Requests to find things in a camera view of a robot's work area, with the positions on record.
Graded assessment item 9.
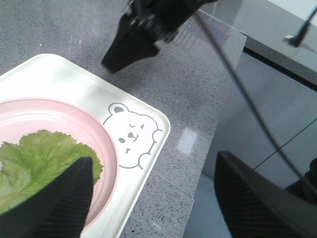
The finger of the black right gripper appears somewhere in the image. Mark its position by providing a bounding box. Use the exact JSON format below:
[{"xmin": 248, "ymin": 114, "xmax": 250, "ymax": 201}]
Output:
[{"xmin": 102, "ymin": 14, "xmax": 159, "ymax": 73}]

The green lettuce leaf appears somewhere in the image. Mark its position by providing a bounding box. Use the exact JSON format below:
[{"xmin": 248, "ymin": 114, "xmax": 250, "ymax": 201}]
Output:
[{"xmin": 0, "ymin": 130, "xmax": 103, "ymax": 214}]

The cream bear serving tray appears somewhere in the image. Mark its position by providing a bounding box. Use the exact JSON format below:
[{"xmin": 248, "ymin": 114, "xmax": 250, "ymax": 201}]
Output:
[{"xmin": 0, "ymin": 54, "xmax": 170, "ymax": 238}]

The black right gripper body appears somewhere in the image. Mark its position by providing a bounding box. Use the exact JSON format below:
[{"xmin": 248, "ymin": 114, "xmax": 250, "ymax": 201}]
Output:
[{"xmin": 128, "ymin": 0, "xmax": 210, "ymax": 42}]

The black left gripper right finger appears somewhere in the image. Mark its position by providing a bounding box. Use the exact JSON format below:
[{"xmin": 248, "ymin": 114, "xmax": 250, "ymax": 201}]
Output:
[{"xmin": 214, "ymin": 151, "xmax": 317, "ymax": 238}]

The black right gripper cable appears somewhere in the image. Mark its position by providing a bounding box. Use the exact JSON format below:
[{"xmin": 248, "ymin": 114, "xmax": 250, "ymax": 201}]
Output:
[{"xmin": 193, "ymin": 9, "xmax": 305, "ymax": 179}]

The pink round plate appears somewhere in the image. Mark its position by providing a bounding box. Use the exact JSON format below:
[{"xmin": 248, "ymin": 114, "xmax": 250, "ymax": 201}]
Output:
[{"xmin": 0, "ymin": 98, "xmax": 119, "ymax": 230}]

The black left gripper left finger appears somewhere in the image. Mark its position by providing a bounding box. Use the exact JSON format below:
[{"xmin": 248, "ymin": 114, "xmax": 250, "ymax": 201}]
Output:
[{"xmin": 0, "ymin": 157, "xmax": 94, "ymax": 238}]

